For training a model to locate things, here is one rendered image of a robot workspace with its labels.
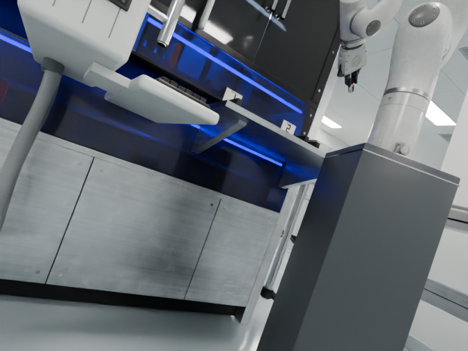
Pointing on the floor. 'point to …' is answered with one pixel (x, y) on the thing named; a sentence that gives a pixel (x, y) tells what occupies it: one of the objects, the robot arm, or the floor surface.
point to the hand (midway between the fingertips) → (351, 79)
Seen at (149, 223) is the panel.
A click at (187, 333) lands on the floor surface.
